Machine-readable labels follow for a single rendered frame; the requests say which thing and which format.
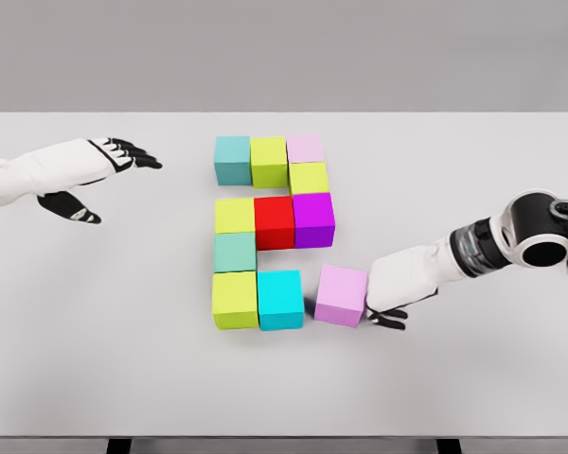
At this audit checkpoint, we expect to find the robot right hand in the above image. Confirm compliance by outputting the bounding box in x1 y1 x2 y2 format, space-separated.
362 247 440 331

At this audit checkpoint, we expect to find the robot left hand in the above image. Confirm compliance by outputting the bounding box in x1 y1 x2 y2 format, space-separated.
36 137 164 226

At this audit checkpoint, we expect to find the pink cube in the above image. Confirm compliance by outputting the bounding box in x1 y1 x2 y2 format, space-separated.
286 133 326 166
313 264 369 328

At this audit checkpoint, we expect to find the purple cube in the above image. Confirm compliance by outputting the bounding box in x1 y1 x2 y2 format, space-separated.
292 191 336 250

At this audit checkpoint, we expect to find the cyan cube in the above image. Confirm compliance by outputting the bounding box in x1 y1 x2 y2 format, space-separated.
257 270 306 332

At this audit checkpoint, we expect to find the red cube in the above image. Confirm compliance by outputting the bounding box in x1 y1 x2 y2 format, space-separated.
253 195 297 252

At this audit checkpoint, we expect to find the yellow-green cube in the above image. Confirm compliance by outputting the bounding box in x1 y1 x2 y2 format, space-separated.
214 197 257 236
288 161 331 196
250 136 290 190
211 271 260 331

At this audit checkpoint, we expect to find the teal cube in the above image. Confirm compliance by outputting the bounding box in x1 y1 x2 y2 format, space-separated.
213 135 254 186

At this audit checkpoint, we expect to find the mint green cube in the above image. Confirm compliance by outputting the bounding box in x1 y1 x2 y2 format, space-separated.
212 231 258 274

